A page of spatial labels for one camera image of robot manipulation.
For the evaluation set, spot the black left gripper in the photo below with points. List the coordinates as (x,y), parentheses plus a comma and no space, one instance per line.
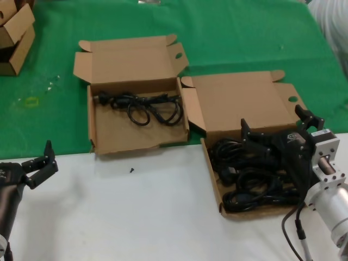
(11,175)

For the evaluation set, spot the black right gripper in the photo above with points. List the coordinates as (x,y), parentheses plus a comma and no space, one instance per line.
(296,152)

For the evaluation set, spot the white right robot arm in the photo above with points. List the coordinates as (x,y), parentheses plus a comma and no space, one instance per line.
(331,206)

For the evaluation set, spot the open flat cardboard box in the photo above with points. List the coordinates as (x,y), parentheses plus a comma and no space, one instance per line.
(130,130)
(239,100)

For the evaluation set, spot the small brown cardboard box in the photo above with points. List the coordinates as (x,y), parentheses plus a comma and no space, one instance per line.
(23,51)
(20,23)

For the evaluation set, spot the small black screw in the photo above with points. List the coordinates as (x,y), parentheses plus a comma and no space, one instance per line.
(132,170)

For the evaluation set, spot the green table cloth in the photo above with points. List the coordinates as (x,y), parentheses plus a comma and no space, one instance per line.
(217,27)

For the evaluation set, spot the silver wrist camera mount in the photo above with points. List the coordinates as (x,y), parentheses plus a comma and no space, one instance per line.
(327,144)

